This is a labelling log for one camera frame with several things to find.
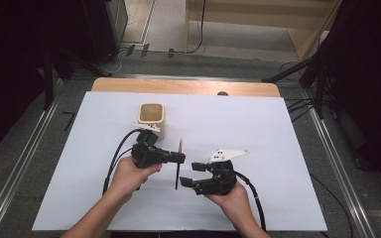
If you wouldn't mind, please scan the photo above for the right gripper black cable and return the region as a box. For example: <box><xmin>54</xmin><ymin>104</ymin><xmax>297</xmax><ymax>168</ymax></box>
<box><xmin>234</xmin><ymin>171</ymin><xmax>268</xmax><ymax>232</ymax></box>

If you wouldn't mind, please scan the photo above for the hanging black cable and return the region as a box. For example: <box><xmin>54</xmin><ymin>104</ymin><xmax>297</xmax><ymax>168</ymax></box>
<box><xmin>187</xmin><ymin>0</ymin><xmax>207</xmax><ymax>55</ymax></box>

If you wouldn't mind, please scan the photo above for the dark cabinet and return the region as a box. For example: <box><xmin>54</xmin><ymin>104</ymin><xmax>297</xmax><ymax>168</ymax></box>
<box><xmin>78</xmin><ymin>0</ymin><xmax>129</xmax><ymax>66</ymax></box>

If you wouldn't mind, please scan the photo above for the wooden table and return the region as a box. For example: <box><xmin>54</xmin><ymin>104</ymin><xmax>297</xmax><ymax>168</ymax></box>
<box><xmin>90</xmin><ymin>77</ymin><xmax>282</xmax><ymax>98</ymax></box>

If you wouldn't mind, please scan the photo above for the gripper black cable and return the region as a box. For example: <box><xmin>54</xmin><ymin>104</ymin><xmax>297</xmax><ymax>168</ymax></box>
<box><xmin>102</xmin><ymin>128</ymin><xmax>144</xmax><ymax>196</ymax></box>
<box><xmin>234</xmin><ymin>171</ymin><xmax>268</xmax><ymax>232</ymax></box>

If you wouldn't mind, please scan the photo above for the black pencil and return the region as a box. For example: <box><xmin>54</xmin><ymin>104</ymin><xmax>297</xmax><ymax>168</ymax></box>
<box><xmin>175</xmin><ymin>138</ymin><xmax>184</xmax><ymax>191</ymax></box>

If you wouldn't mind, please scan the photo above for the thin black floor cable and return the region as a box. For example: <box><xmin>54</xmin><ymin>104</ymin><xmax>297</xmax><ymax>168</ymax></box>
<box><xmin>311</xmin><ymin>174</ymin><xmax>354</xmax><ymax>238</ymax></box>

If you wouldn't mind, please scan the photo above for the bundle of black cables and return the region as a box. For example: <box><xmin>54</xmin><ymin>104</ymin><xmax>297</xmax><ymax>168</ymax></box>
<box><xmin>285</xmin><ymin>96</ymin><xmax>316</xmax><ymax>124</ymax></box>

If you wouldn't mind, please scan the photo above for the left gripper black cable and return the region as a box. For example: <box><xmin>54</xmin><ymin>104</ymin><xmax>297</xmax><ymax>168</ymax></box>
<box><xmin>102</xmin><ymin>128</ymin><xmax>144</xmax><ymax>196</ymax></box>

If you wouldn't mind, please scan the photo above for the person's right hand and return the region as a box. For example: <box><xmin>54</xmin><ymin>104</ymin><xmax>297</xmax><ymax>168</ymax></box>
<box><xmin>204</xmin><ymin>180</ymin><xmax>251</xmax><ymax>223</ymax></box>

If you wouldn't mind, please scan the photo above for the aluminium floor rail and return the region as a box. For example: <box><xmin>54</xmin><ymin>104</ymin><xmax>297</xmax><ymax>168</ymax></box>
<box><xmin>302</xmin><ymin>88</ymin><xmax>377</xmax><ymax>238</ymax></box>
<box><xmin>0</xmin><ymin>78</ymin><xmax>64</xmax><ymax>238</ymax></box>

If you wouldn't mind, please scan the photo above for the light wooden furniture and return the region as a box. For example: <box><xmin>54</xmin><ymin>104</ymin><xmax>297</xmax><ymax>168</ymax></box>
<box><xmin>185</xmin><ymin>0</ymin><xmax>342</xmax><ymax>61</ymax></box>

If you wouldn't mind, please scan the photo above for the person's left hand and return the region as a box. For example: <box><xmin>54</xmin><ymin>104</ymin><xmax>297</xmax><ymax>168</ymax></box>
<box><xmin>107</xmin><ymin>156</ymin><xmax>163</xmax><ymax>203</ymax></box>

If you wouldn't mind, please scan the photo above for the black tripod leg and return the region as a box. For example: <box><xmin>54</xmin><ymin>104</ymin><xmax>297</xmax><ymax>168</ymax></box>
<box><xmin>261</xmin><ymin>57</ymin><xmax>316</xmax><ymax>83</ymax></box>

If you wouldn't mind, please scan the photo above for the beige square cup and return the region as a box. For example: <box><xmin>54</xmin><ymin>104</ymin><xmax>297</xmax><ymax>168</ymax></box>
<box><xmin>137</xmin><ymin>102</ymin><xmax>167</xmax><ymax>140</ymax></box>

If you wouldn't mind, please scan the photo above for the white table mat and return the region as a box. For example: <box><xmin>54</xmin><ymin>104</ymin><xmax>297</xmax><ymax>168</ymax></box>
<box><xmin>32</xmin><ymin>91</ymin><xmax>328</xmax><ymax>232</ymax></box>

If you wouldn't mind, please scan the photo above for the white floor cable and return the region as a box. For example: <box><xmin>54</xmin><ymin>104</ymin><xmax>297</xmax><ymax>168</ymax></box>
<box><xmin>98</xmin><ymin>49</ymin><xmax>124</xmax><ymax>75</ymax></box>

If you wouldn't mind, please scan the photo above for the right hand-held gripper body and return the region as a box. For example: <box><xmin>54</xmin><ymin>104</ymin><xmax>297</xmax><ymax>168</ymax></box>
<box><xmin>193</xmin><ymin>149</ymin><xmax>250</xmax><ymax>196</ymax></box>

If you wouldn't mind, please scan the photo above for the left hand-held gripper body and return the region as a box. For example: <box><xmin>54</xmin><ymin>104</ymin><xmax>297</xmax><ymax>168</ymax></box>
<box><xmin>131</xmin><ymin>122</ymin><xmax>172</xmax><ymax>169</ymax></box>

